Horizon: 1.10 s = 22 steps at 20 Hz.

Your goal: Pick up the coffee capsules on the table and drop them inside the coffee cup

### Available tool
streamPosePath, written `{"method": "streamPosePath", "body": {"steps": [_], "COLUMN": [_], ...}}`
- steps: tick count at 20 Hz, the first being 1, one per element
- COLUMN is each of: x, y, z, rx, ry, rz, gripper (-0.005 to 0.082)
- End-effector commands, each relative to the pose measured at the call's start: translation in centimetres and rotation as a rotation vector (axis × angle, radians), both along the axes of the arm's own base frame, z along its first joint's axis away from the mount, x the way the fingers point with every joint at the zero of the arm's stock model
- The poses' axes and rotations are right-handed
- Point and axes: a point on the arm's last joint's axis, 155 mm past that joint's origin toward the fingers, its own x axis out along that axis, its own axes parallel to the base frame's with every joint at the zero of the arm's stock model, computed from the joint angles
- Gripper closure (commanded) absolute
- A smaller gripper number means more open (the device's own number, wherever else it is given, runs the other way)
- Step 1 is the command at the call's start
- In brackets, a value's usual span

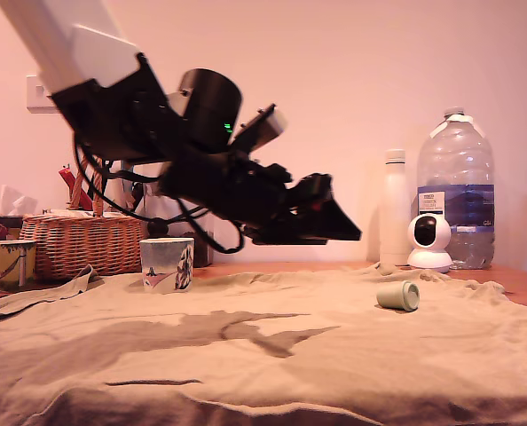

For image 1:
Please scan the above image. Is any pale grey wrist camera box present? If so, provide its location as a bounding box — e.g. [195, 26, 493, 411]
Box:
[230, 104, 288, 156]

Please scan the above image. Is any red kitchen tool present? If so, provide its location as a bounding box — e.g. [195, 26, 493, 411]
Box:
[58, 165, 94, 209]

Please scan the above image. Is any white tissue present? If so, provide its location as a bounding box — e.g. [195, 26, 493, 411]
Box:
[0, 185, 38, 217]

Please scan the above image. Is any white wall light switch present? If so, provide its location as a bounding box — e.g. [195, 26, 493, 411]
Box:
[26, 74, 69, 114]

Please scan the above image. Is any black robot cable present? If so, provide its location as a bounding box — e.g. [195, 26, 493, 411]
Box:
[73, 137, 246, 255]

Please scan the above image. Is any pale green coffee capsule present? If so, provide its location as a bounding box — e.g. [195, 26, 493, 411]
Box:
[375, 280, 421, 313]

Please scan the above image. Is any white printed box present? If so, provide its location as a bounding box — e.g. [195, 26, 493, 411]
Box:
[41, 208, 127, 218]

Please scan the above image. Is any clear plastic storage container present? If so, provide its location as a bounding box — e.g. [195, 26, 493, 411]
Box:
[142, 177, 216, 267]

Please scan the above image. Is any beige cloth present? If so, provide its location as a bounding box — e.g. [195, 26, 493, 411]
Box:
[0, 261, 527, 426]

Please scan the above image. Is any yellow patterned mug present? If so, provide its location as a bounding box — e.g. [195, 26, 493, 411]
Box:
[0, 239, 38, 293]

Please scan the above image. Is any wicker basket with handle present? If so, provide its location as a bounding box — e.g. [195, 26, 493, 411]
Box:
[19, 146, 146, 280]

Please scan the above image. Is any large clear water bottle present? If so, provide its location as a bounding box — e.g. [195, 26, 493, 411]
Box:
[416, 106, 497, 271]

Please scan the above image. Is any black coffee scoop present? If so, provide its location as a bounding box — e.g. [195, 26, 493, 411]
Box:
[146, 208, 211, 239]

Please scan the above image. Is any small white round camera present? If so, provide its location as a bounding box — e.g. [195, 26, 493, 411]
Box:
[406, 215, 453, 274]

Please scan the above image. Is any white cup with landscape print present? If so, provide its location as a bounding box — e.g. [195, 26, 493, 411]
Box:
[138, 237, 196, 294]

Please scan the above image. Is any white metal bottle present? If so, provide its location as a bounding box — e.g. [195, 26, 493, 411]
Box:
[380, 149, 413, 266]

